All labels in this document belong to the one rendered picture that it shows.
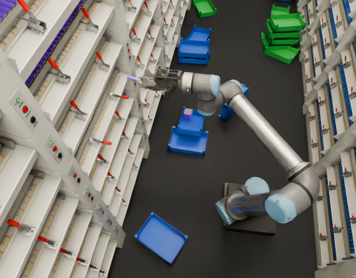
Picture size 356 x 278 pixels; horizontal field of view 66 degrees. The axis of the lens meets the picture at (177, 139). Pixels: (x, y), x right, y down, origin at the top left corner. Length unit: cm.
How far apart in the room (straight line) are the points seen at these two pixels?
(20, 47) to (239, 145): 187
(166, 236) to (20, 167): 136
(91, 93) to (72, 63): 19
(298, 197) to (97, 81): 93
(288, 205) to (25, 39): 102
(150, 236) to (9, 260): 121
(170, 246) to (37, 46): 154
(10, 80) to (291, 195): 100
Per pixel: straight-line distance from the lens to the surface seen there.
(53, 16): 91
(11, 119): 76
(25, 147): 86
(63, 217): 116
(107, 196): 156
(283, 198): 116
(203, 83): 121
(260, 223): 197
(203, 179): 216
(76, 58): 105
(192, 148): 229
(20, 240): 97
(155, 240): 202
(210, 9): 373
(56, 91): 96
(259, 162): 231
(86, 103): 115
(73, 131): 108
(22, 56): 80
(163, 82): 124
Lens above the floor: 196
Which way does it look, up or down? 57 degrees down
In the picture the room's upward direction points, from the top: 1 degrees counter-clockwise
